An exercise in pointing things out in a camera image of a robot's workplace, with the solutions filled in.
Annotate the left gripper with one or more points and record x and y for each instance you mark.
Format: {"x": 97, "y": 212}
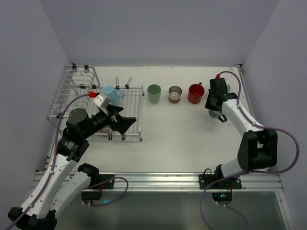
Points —
{"x": 113, "y": 117}

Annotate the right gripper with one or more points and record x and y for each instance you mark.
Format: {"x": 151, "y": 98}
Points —
{"x": 222, "y": 118}

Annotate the pink cup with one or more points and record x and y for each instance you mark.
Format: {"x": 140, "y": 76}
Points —
{"x": 106, "y": 129}

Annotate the red mug black handle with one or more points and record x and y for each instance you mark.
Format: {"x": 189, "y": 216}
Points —
{"x": 196, "y": 92}

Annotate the light blue mug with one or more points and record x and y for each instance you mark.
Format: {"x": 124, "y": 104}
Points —
{"x": 114, "y": 94}

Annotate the light green tumbler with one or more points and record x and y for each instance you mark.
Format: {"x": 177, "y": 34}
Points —
{"x": 154, "y": 92}

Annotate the pale green mug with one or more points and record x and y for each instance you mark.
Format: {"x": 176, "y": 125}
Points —
{"x": 228, "y": 87}

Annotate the dark green mug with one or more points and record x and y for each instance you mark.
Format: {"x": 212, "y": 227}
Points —
{"x": 219, "y": 115}

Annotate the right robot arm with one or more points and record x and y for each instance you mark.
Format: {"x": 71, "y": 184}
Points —
{"x": 258, "y": 147}

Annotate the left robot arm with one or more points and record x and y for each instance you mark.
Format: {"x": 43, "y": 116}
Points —
{"x": 50, "y": 197}

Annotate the left black controller box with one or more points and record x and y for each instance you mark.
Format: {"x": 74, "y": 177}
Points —
{"x": 91, "y": 196}

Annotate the black controller box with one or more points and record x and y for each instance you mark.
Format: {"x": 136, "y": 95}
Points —
{"x": 91, "y": 196}
{"x": 222, "y": 198}

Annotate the right black controller box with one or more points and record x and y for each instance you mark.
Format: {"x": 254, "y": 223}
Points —
{"x": 222, "y": 198}

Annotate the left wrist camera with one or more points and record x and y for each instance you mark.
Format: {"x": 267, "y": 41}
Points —
{"x": 101, "y": 101}

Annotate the metal wire dish rack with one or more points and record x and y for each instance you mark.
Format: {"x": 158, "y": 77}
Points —
{"x": 79, "y": 79}

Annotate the aluminium mounting rail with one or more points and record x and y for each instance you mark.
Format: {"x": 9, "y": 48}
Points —
{"x": 190, "y": 182}

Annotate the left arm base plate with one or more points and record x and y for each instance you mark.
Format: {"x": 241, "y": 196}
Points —
{"x": 102, "y": 181}

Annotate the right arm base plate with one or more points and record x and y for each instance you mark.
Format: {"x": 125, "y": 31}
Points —
{"x": 206, "y": 179}

